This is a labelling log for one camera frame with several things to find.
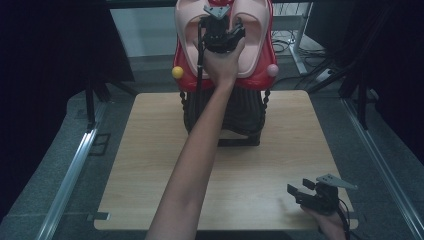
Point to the person's left hand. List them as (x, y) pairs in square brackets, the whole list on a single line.
[(223, 68)]

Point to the person's right hand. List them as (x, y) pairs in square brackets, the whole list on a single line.
[(331, 225)]

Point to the white power strip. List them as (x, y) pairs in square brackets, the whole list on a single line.
[(324, 75)]

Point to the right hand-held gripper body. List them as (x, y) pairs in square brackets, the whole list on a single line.
[(325, 200)]

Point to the pink slipper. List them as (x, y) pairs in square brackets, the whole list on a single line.
[(256, 40), (186, 20)]

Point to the black curtain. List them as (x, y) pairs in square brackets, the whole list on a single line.
[(400, 66), (50, 66)]

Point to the black metal stand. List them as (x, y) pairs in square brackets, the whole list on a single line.
[(361, 100), (90, 106)]

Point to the aluminium floor rail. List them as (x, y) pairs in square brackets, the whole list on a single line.
[(68, 183), (383, 166)]

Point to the red and black shoe rack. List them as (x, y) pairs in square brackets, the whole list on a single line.
[(260, 81)]

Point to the white desk frame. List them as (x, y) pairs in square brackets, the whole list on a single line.
[(298, 43)]

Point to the black floor bracket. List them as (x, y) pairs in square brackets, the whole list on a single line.
[(100, 144)]

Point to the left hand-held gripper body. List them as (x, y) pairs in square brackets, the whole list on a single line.
[(218, 35)]

